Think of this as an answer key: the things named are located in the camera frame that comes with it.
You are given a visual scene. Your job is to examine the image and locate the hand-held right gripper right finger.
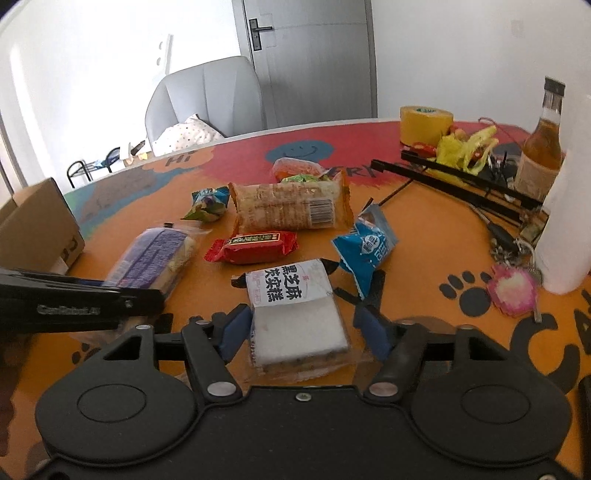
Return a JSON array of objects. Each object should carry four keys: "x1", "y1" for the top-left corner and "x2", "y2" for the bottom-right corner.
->
[{"x1": 353, "y1": 305, "x2": 511, "y2": 398}]

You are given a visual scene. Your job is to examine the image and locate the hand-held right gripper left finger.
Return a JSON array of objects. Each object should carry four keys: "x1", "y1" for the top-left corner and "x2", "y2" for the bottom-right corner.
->
[{"x1": 99, "y1": 305, "x2": 253, "y2": 398}]

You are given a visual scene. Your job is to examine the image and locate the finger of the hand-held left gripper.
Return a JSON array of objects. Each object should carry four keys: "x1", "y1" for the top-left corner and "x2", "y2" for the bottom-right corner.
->
[{"x1": 117, "y1": 287, "x2": 165, "y2": 320}]

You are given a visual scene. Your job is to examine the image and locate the white rice cake packet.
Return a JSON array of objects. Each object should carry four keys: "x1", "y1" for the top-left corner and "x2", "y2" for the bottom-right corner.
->
[{"x1": 232, "y1": 258, "x2": 358, "y2": 380}]

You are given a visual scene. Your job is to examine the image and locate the clear orange cracker packet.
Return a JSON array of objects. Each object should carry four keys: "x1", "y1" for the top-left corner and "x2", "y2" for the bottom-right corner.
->
[{"x1": 228, "y1": 174, "x2": 355, "y2": 234}]

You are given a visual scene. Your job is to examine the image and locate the purple biscuit packet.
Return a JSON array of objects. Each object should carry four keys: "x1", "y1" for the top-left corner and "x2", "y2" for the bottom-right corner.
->
[{"x1": 81, "y1": 224, "x2": 200, "y2": 344}]

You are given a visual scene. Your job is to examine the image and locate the colourful printed tablecloth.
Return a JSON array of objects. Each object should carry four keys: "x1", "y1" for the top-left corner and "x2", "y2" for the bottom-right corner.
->
[{"x1": 25, "y1": 120, "x2": 591, "y2": 480}]

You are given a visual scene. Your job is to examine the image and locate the cardboard box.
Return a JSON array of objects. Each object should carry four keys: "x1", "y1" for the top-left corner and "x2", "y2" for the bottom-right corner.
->
[{"x1": 0, "y1": 178, "x2": 86, "y2": 278}]

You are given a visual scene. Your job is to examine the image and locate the blue snack packet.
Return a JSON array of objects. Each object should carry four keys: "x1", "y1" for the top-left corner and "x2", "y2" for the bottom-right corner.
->
[{"x1": 331, "y1": 204, "x2": 400, "y2": 298}]

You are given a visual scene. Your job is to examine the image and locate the blue green candy packet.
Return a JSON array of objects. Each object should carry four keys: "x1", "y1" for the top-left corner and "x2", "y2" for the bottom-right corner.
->
[{"x1": 180, "y1": 185, "x2": 230, "y2": 221}]

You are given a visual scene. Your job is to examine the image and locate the black metal rack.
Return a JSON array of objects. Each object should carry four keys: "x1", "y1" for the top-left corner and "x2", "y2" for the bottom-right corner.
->
[{"x1": 67, "y1": 147, "x2": 139, "y2": 189}]

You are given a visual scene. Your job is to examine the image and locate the metal key bunch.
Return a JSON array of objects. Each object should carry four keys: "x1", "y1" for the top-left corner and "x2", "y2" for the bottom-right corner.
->
[{"x1": 470, "y1": 205, "x2": 539, "y2": 271}]

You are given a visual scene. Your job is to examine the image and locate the green snack packet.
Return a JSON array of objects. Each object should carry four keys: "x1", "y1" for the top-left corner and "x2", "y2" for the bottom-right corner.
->
[{"x1": 281, "y1": 172, "x2": 331, "y2": 184}]

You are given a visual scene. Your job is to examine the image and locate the white dotted pillow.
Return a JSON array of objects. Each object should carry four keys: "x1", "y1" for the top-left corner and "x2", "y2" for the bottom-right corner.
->
[{"x1": 152, "y1": 114, "x2": 225, "y2": 157}]

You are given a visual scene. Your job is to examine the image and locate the orange red snack packet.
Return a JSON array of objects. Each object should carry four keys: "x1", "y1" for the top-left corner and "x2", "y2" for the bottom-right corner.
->
[{"x1": 272, "y1": 157, "x2": 324, "y2": 182}]

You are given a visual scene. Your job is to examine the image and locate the black metal rails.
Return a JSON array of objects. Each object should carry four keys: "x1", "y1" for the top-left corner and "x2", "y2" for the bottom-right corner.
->
[{"x1": 370, "y1": 150, "x2": 544, "y2": 217}]

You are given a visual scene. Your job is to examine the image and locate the yellow plastic bag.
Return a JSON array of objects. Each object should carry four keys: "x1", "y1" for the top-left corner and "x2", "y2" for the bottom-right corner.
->
[{"x1": 436, "y1": 126, "x2": 499, "y2": 174}]

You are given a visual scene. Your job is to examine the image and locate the grey chair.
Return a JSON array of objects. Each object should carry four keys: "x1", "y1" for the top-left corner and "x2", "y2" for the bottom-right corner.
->
[{"x1": 144, "y1": 56, "x2": 267, "y2": 155}]

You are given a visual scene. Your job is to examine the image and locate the yellow tape roll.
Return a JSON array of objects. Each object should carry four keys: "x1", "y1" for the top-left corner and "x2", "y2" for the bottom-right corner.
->
[{"x1": 399, "y1": 105, "x2": 455, "y2": 147}]

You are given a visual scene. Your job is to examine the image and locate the white paper roll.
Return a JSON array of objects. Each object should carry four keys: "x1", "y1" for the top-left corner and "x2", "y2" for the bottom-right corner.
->
[{"x1": 533, "y1": 95, "x2": 591, "y2": 295}]

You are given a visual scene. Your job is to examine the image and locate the brown glass bottle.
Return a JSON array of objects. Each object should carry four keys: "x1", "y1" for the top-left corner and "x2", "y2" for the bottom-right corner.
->
[{"x1": 513, "y1": 77, "x2": 566, "y2": 204}]

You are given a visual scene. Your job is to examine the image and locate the grey door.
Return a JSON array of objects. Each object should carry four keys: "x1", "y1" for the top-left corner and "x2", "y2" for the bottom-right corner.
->
[{"x1": 232, "y1": 0, "x2": 378, "y2": 134}]

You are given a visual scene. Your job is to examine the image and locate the black cable tie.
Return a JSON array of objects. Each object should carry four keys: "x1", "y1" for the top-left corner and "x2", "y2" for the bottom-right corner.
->
[{"x1": 365, "y1": 178, "x2": 414, "y2": 208}]

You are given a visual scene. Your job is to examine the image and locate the pink knitted flower keychain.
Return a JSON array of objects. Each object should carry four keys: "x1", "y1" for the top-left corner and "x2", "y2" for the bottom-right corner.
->
[{"x1": 490, "y1": 264, "x2": 540, "y2": 318}]

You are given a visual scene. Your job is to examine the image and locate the white wall hook rack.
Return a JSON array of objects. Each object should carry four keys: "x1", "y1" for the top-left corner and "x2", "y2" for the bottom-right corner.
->
[{"x1": 156, "y1": 38, "x2": 174, "y2": 75}]

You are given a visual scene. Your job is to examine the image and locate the black door handle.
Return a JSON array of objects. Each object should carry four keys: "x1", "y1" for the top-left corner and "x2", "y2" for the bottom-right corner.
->
[{"x1": 249, "y1": 18, "x2": 274, "y2": 51}]

